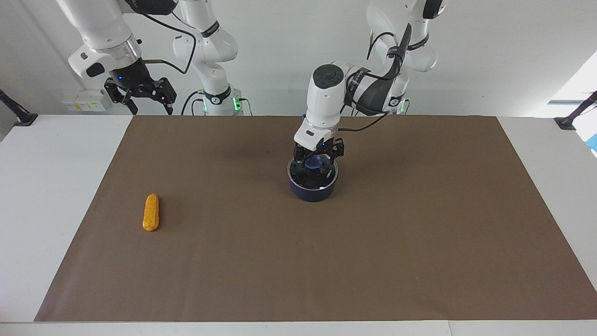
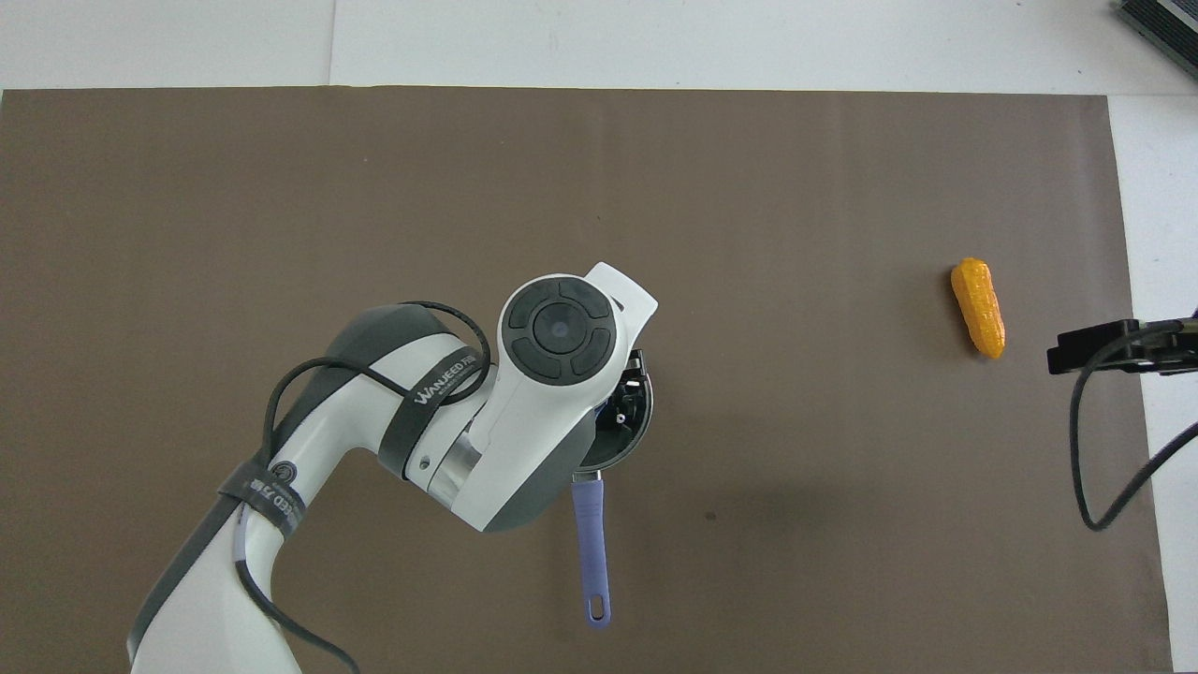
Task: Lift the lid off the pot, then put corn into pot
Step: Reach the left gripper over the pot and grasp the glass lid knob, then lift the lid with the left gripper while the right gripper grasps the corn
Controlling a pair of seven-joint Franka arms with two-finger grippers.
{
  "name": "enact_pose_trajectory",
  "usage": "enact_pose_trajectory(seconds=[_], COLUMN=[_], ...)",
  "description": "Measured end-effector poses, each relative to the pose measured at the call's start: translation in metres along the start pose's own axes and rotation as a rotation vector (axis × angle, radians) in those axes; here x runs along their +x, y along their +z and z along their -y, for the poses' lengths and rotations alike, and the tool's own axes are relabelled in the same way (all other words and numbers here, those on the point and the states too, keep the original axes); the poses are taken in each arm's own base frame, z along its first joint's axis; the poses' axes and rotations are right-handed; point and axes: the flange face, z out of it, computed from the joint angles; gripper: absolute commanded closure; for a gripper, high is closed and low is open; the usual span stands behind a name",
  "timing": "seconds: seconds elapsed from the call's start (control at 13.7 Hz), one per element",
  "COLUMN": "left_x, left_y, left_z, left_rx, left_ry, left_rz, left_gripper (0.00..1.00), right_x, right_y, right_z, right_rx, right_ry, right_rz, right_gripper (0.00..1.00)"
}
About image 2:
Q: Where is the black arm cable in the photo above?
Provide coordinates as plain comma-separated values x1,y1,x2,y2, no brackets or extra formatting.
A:
234,300,493,674
1070,318,1198,532

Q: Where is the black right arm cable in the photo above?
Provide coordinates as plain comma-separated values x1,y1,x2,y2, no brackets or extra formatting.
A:
1070,318,1198,532

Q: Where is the brown table mat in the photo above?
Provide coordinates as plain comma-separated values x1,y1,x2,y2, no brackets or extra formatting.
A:
0,87,1176,674

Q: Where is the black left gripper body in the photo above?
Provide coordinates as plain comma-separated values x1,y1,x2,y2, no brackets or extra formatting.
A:
604,351,649,439

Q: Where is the yellow corn cob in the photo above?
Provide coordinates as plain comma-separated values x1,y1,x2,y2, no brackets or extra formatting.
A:
950,258,1007,360

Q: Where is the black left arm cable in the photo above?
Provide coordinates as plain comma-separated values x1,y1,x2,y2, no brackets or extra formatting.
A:
234,300,493,674

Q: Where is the blue pot with long handle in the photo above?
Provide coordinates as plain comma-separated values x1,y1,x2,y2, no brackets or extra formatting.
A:
571,351,656,629

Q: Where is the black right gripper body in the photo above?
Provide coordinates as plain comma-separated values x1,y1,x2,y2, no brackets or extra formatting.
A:
1046,318,1198,375

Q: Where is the dark grey ribbed device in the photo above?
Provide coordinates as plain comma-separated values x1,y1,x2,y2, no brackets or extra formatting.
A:
1114,0,1198,66

